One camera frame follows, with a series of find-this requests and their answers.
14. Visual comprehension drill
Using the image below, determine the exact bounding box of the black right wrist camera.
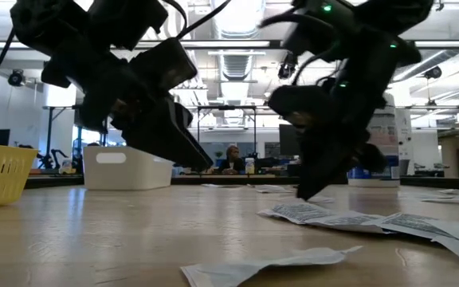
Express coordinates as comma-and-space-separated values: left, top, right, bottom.
283, 0, 358, 57

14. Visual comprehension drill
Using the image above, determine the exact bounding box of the yellow plastic basket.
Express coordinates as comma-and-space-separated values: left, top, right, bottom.
0, 142, 39, 208

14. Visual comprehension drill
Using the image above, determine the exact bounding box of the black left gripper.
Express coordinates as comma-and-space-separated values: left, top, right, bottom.
40, 51, 214, 172

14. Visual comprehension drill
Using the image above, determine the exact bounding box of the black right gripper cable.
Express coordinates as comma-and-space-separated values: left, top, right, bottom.
257, 10, 344, 87

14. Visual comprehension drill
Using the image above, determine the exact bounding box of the white wipes canister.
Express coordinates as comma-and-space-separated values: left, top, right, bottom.
347, 92, 401, 188

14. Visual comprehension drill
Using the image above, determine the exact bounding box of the person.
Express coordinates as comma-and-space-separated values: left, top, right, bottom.
218, 145, 247, 175

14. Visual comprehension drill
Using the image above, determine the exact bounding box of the black background workstation frame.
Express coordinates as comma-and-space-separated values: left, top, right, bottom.
41, 104, 111, 172
196, 104, 258, 175

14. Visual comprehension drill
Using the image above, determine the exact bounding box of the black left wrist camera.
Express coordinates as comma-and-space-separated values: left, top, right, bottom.
128, 37, 198, 93

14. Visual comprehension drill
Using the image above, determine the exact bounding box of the small crumpled white packet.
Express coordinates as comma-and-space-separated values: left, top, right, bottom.
180, 246, 363, 287

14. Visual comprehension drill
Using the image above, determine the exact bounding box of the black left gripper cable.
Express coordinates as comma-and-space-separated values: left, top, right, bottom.
161, 0, 233, 40

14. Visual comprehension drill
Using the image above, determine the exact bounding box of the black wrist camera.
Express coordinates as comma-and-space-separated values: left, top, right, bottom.
128, 37, 198, 93
283, 0, 358, 57

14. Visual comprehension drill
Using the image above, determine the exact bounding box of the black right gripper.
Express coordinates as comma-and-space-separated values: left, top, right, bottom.
267, 71, 388, 202

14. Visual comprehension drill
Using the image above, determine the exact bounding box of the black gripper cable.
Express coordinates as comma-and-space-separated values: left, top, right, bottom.
161, 0, 233, 40
257, 10, 344, 87

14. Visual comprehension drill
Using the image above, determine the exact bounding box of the black overhead rig bar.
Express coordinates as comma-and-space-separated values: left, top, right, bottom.
0, 38, 459, 50

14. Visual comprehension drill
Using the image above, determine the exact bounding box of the black ceiling spotlight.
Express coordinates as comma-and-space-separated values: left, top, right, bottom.
423, 65, 444, 80
8, 69, 26, 87

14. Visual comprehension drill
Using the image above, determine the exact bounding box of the black computer monitor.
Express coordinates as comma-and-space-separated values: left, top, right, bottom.
279, 123, 302, 157

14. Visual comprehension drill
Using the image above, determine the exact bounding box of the black overhead camera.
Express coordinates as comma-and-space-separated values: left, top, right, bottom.
277, 51, 299, 81

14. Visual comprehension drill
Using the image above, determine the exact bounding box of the grey ventilation duct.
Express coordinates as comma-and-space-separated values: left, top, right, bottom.
221, 53, 254, 83

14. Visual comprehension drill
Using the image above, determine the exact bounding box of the white plastic bin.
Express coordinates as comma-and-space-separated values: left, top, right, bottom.
82, 145, 175, 191

